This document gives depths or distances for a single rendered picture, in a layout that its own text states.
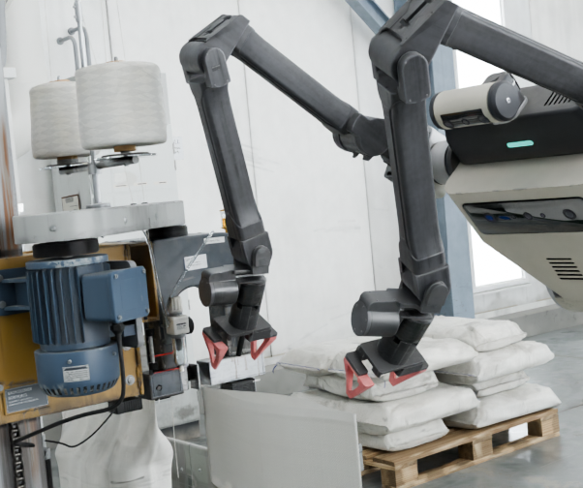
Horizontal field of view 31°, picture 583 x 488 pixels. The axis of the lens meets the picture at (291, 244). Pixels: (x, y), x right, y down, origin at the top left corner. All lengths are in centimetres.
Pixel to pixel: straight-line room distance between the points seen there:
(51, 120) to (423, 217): 92
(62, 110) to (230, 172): 44
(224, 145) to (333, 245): 573
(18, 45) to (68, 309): 361
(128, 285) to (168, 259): 34
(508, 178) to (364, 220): 587
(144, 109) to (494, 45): 73
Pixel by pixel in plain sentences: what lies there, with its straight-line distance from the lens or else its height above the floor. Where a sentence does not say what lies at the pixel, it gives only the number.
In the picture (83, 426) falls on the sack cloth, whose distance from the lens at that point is 273.
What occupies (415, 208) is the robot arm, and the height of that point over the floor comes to 137.
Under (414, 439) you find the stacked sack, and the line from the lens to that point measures 509.
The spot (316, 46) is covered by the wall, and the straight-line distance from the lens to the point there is 770.
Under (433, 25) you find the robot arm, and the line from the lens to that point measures 146.
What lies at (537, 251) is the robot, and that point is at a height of 126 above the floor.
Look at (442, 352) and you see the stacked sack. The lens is 506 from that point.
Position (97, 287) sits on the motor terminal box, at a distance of 188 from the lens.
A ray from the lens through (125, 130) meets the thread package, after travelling 197.
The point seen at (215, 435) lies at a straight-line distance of 223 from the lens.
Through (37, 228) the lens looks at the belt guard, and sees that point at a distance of 190.
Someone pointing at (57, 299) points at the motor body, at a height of 126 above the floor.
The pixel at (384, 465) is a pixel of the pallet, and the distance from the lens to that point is 495.
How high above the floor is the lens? 142
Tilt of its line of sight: 3 degrees down
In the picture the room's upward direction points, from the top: 5 degrees counter-clockwise
